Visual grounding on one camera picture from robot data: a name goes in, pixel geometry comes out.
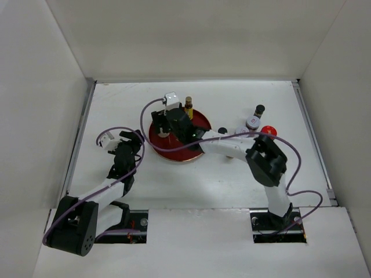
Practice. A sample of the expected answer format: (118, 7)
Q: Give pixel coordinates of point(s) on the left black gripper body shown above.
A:
(135, 148)

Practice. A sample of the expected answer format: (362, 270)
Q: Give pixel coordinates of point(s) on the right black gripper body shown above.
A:
(180, 137)

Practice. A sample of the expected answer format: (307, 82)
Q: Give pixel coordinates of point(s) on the tall amber gold-cap bottle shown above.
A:
(188, 107)

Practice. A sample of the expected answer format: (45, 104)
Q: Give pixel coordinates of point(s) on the white-lid jar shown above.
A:
(242, 131)
(252, 123)

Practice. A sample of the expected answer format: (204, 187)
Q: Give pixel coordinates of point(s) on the small black-cap dark bottle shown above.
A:
(259, 111)

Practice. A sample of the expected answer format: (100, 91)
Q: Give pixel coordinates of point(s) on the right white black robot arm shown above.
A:
(266, 161)

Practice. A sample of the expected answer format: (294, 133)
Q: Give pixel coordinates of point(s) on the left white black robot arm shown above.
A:
(79, 221)

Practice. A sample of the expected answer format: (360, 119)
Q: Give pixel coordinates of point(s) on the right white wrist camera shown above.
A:
(171, 101)

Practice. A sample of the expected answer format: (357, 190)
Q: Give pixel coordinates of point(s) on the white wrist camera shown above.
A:
(108, 142)
(171, 101)

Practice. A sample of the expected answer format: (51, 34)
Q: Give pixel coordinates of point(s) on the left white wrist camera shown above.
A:
(108, 142)

